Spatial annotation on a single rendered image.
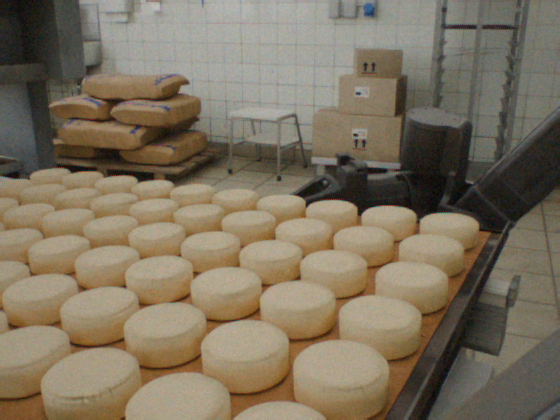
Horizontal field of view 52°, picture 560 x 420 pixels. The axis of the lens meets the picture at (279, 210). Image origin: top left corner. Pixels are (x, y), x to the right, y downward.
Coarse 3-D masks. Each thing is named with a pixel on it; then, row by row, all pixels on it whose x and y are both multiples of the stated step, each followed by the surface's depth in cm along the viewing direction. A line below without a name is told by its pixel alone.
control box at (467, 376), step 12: (468, 360) 50; (456, 372) 48; (468, 372) 48; (480, 372) 48; (492, 372) 48; (444, 384) 46; (456, 384) 46; (468, 384) 46; (480, 384) 46; (444, 396) 45; (456, 396) 45; (468, 396) 45; (444, 408) 44
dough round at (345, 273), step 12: (324, 252) 45; (336, 252) 45; (348, 252) 45; (300, 264) 43; (312, 264) 43; (324, 264) 43; (336, 264) 42; (348, 264) 42; (360, 264) 42; (312, 276) 42; (324, 276) 41; (336, 276) 41; (348, 276) 41; (360, 276) 42; (336, 288) 41; (348, 288) 41; (360, 288) 42
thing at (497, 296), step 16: (0, 176) 83; (496, 288) 49; (512, 288) 48; (480, 304) 49; (496, 304) 49; (512, 304) 48; (480, 320) 50; (496, 320) 49; (464, 336) 51; (480, 336) 50; (496, 336) 49; (496, 352) 50
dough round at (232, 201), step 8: (224, 192) 62; (232, 192) 62; (240, 192) 62; (248, 192) 62; (216, 200) 60; (224, 200) 60; (232, 200) 59; (240, 200) 59; (248, 200) 60; (256, 200) 61; (224, 208) 59; (232, 208) 59; (240, 208) 59; (248, 208) 60; (256, 208) 61
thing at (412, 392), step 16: (496, 240) 52; (480, 256) 48; (496, 256) 47; (480, 272) 45; (464, 288) 43; (480, 288) 42; (464, 304) 40; (448, 320) 38; (464, 320) 37; (448, 336) 34; (432, 352) 35; (448, 352) 34; (416, 368) 33; (432, 368) 31; (416, 384) 32; (432, 384) 31; (400, 400) 30; (416, 400) 28; (400, 416) 29; (416, 416) 28
